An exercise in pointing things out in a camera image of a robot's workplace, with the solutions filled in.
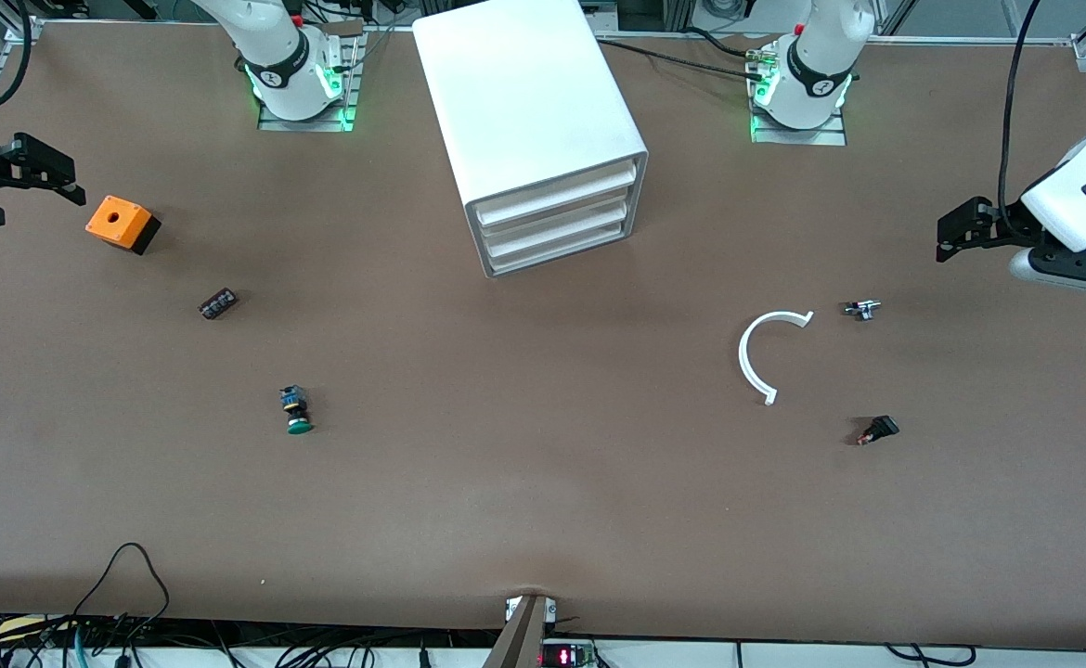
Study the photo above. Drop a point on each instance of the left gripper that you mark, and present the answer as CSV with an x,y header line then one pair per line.
x,y
1008,223

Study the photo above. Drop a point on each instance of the green push button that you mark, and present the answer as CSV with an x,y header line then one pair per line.
x,y
296,413

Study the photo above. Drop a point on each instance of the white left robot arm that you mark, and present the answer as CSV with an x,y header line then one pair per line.
x,y
812,74

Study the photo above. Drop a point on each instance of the white drawer cabinet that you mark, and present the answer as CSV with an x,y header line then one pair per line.
x,y
524,93

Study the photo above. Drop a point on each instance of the orange box with black base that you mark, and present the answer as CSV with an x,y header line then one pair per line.
x,y
116,223

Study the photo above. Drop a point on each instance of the small metal connector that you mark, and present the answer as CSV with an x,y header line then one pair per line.
x,y
862,309

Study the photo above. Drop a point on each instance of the black terminal block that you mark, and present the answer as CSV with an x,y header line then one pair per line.
x,y
218,304

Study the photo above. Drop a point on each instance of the white curved plastic arc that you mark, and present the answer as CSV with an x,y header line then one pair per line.
x,y
744,357

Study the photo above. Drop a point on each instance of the yellow tag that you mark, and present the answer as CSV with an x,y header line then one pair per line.
x,y
19,628

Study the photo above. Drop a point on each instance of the red LED display module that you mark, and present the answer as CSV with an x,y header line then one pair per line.
x,y
566,657

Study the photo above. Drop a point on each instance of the black rocker switch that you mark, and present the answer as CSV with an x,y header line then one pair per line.
x,y
882,428

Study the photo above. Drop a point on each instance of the white clamp bracket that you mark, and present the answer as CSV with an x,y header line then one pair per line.
x,y
512,608

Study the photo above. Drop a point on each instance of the brown camera stand pole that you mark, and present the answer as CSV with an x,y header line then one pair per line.
x,y
520,645

